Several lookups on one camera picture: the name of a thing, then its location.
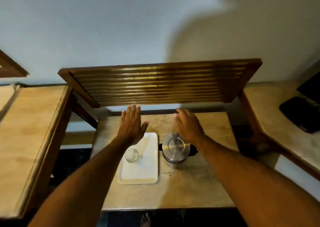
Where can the wooden slatted rack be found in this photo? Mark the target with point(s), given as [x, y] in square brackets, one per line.
[160, 84]

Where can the small wooden table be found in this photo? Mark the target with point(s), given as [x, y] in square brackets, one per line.
[190, 184]

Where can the wooden desk with beige top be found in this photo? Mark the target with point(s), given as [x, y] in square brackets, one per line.
[27, 139]

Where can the black television screen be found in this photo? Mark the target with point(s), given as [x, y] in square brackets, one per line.
[312, 86]

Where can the wooden counter with beige top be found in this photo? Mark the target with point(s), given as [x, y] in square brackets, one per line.
[272, 114]

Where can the person's bare foot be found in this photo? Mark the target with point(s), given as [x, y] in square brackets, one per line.
[145, 220]

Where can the white rectangular tray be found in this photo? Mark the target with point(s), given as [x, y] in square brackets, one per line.
[146, 164]

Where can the person's left hand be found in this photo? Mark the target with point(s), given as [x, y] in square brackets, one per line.
[130, 126]

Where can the person's right hand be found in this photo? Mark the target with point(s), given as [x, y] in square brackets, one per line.
[188, 127]

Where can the person's right forearm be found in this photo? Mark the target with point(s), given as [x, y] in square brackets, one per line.
[255, 189]

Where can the person's left forearm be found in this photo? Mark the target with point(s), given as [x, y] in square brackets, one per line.
[85, 184]

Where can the stainless steel water jug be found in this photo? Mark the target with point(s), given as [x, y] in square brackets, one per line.
[175, 150]

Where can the clear drinking glass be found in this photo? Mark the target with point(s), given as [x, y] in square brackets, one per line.
[131, 155]

